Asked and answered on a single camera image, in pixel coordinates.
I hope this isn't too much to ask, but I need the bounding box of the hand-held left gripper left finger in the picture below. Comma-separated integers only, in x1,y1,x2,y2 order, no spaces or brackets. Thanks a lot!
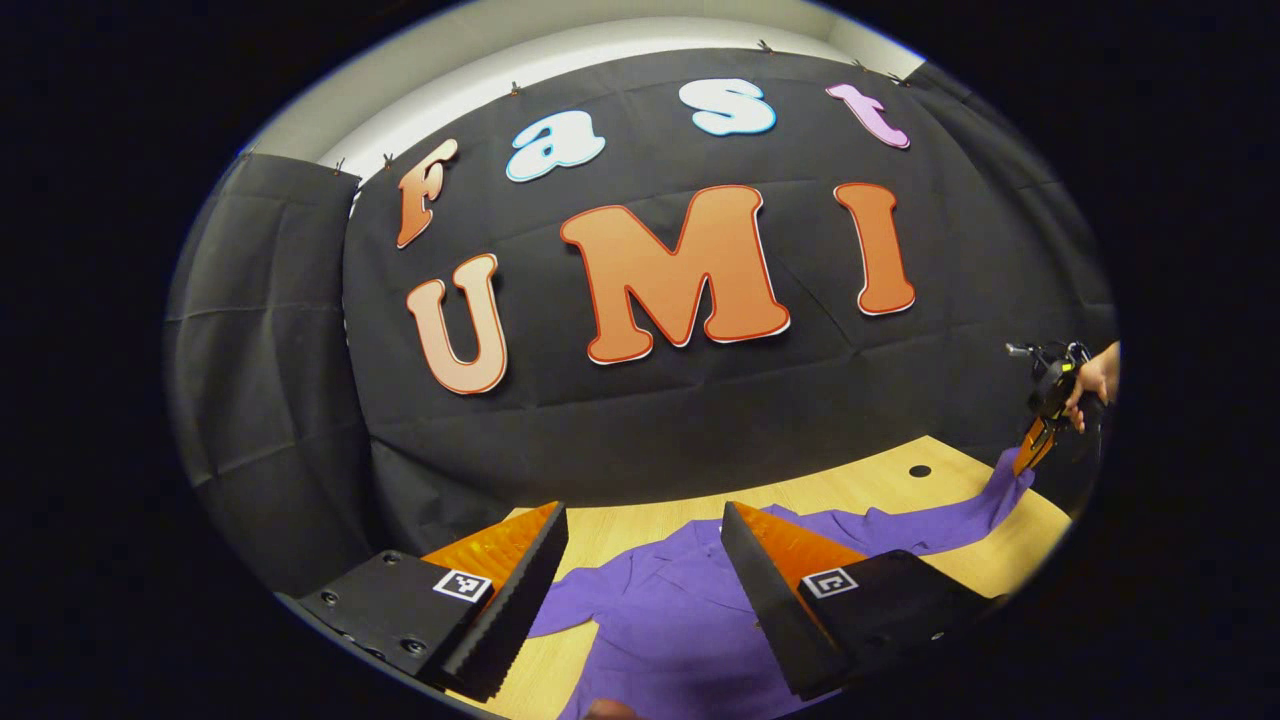
275,500,569,703

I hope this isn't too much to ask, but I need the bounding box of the row of small cloth clips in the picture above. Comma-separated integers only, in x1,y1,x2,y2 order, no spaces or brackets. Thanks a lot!
330,38,911,173

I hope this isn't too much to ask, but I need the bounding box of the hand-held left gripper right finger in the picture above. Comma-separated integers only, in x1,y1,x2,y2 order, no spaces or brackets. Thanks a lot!
720,500,1011,701

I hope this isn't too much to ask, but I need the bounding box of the black backdrop cloth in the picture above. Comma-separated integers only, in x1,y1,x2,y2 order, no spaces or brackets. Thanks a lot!
165,45,1119,601

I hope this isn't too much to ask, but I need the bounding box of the purple shirt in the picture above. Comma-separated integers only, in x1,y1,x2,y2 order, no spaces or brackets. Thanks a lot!
528,445,1036,720

